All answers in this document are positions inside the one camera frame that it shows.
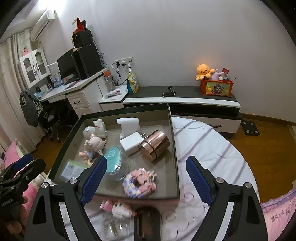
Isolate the pink white small bottle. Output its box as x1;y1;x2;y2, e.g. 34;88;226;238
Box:
99;199;137;219

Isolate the pink plush toy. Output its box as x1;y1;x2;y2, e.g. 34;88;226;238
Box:
211;69;226;81

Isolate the yellow snack bag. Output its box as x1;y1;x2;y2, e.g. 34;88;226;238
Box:
126;72;140;94

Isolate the black massage gun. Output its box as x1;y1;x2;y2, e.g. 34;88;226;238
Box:
162;85;176;97

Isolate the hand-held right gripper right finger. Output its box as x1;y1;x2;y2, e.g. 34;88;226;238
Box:
186;156;269;241

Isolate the white glass door cabinet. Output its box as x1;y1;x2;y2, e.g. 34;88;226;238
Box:
18;47;51;88

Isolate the pink baby doll figurine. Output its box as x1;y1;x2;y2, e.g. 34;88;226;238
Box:
79;136;110;164

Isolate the low black white cabinet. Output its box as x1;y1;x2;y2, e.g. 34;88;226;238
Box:
122;85;243;139

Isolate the beige curtain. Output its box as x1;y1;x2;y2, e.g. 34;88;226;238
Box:
0;29;45;152

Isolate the pink bead ring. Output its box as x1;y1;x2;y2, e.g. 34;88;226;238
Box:
122;169;157;198

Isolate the red triangular box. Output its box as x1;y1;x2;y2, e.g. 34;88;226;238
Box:
73;17;88;36

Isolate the black computer tower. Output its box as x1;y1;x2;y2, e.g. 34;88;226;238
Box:
73;44;103;80

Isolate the dark grey jacket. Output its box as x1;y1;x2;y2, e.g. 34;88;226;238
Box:
19;89;45;127

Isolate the person's left hand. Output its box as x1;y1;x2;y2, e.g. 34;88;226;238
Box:
0;196;30;241

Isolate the white air conditioner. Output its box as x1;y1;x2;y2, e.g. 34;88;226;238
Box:
30;10;57;41

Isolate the pink storage box black rim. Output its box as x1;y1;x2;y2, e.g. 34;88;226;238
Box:
48;103;181;202

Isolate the pink bed cover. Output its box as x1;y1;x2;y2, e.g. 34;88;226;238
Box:
0;138;41;209

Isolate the blue white box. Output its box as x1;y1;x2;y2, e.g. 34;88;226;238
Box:
52;72;63;88

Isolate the black floor scale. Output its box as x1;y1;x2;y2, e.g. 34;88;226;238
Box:
241;119;260;135

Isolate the black office chair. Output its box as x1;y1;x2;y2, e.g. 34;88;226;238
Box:
40;105;74;143

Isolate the white wall socket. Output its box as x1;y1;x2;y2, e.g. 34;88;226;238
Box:
115;56;134;66

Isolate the orange octopus plush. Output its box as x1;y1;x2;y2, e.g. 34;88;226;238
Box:
195;64;216;81

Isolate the black computer monitor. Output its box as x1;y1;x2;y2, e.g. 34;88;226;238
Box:
56;49;77;81

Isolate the orange printed box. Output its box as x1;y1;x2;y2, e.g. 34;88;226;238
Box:
200;78;234;98

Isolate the red capped bottle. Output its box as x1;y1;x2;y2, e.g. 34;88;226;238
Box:
103;71;115;91

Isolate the black rectangular case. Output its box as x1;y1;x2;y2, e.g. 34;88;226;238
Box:
134;206;162;241

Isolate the white cat figurine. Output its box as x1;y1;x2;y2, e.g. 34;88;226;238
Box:
92;118;107;139

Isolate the white side cabinet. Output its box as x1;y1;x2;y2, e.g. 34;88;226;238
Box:
99;84;129;112

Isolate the pink embroidered quilt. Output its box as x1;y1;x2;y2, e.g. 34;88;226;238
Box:
260;187;296;241

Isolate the white desk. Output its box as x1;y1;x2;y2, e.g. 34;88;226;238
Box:
38;69;111;119

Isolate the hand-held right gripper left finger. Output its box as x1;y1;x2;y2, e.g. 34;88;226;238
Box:
25;156;107;241

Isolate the white charger plug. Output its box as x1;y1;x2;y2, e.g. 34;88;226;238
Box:
119;131;147;158

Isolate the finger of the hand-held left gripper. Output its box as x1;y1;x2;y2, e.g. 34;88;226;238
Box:
13;158;46;187
5;152;34;176

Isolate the black power cable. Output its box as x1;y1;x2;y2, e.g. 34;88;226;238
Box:
111;59;133;87

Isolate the small black speaker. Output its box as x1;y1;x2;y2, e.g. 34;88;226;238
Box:
71;30;94;48

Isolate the clear blue round jar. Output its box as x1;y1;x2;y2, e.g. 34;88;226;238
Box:
102;146;130;181

